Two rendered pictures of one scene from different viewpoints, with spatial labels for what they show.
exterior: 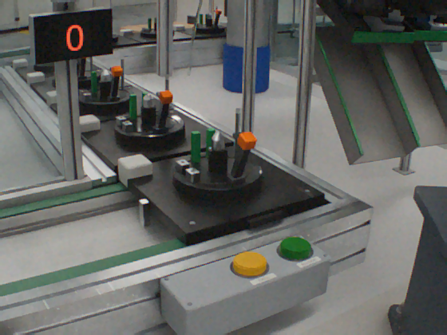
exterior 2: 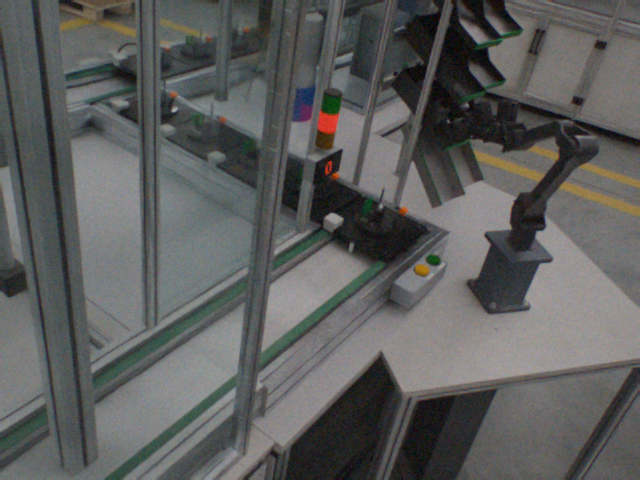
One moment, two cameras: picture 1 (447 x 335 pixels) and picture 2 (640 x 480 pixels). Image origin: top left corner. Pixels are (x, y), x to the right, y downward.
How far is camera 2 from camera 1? 1.31 m
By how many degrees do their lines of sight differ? 26
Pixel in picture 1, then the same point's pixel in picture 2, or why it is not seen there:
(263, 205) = (406, 237)
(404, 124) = (456, 182)
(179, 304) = (407, 292)
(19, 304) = (351, 306)
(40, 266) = (322, 284)
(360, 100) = (433, 169)
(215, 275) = (411, 277)
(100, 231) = (330, 259)
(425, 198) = (492, 238)
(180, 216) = (378, 249)
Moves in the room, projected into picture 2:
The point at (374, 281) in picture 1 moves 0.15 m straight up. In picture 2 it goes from (452, 267) to (465, 229)
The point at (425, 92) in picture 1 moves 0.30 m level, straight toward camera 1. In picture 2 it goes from (460, 154) to (475, 199)
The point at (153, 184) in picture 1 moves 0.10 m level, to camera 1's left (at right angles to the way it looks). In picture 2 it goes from (349, 231) to (319, 234)
